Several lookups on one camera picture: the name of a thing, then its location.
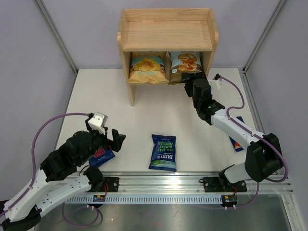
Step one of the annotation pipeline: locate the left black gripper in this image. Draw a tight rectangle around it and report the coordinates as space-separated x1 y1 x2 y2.
78 119 126 166

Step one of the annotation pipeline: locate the light blue cassava chips bag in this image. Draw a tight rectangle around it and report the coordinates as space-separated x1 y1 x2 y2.
168 51 204 85

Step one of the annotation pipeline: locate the yellow kettle chips bag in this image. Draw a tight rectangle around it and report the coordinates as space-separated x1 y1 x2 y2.
127 51 168 84

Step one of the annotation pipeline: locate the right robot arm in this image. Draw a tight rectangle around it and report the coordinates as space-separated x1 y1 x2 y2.
182 72 288 191

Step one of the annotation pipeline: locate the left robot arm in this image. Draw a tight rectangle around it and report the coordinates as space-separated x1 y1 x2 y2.
0 114 126 231

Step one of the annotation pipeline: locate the wooden two-tier shelf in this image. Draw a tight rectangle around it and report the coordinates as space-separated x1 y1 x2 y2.
116 8 220 107

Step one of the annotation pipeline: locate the blue spicy sweet chilli bag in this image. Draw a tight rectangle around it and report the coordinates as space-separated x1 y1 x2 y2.
89 148 115 167

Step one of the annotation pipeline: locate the blue sea salt vinegar bag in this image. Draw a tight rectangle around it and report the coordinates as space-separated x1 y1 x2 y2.
149 134 177 172

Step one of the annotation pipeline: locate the blue Burts bag right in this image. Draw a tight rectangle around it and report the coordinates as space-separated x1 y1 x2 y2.
229 116 244 153

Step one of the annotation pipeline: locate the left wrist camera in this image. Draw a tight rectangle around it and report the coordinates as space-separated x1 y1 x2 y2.
88 112 108 135

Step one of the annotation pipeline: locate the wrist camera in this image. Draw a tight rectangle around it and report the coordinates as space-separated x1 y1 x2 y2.
208 73 222 90
88 112 108 135

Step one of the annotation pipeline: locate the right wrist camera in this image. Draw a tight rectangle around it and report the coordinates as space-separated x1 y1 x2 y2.
208 73 222 90

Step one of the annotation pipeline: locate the aluminium mounting rail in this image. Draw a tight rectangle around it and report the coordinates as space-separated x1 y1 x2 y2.
64 171 293 193

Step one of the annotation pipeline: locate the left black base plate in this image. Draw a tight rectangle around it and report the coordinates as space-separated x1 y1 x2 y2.
100 177 120 193

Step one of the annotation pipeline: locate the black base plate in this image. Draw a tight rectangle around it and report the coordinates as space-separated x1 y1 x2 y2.
199 177 247 193
100 177 120 193

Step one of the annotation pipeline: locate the white slotted cable duct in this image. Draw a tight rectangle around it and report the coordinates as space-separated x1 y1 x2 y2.
67 194 222 205

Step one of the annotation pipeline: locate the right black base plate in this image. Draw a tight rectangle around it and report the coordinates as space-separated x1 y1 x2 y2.
199 177 247 193

